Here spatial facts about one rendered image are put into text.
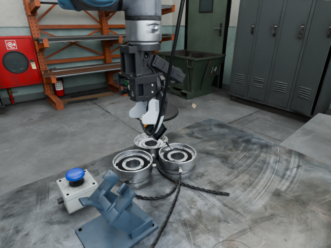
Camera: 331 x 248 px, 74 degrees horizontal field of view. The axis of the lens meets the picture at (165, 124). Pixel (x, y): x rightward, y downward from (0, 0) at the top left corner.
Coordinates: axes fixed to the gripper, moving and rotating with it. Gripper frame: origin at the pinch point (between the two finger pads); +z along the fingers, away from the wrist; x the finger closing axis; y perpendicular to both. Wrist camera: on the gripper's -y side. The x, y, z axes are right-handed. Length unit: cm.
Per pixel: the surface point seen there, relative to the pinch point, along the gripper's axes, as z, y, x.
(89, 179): 8.7, 17.9, -0.9
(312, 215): 12.9, -14.3, 35.4
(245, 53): 15, -277, -135
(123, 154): 9.7, 5.5, -6.7
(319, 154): 25, -66, 25
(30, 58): 25, -42, -350
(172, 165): 9.9, -1.3, 6.1
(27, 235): 13.2, 32.0, 1.1
